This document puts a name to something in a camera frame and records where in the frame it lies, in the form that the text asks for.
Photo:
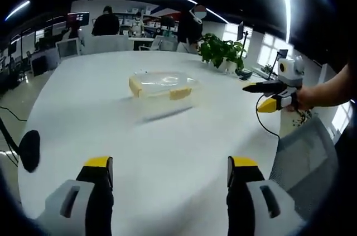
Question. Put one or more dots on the computer monitor on black stand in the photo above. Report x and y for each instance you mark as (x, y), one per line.
(240, 30)

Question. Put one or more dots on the black slanted pole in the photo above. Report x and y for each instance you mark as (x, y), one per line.
(8, 137)

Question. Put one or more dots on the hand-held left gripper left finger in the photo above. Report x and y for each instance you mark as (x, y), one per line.
(94, 191)

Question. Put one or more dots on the white office chair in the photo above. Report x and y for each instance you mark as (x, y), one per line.
(67, 48)

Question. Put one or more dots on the green potted plant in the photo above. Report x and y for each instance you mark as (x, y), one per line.
(220, 49)

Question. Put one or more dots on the short ceiling light strip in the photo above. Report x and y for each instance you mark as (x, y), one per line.
(18, 10)

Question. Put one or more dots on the black oval object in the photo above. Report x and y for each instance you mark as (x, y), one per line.
(30, 151)

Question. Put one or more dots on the grey mesh office chair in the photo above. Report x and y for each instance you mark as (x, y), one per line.
(304, 158)

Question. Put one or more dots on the clear plastic box yellow buckles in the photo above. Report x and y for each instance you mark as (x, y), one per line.
(164, 82)

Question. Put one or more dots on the person's right hand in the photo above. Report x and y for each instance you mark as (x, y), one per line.
(306, 98)

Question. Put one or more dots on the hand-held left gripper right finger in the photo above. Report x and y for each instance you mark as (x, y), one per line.
(245, 191)

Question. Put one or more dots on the small black tripod stand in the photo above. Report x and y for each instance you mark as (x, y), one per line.
(274, 64)

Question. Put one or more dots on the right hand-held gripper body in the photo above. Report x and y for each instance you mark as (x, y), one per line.
(291, 75)

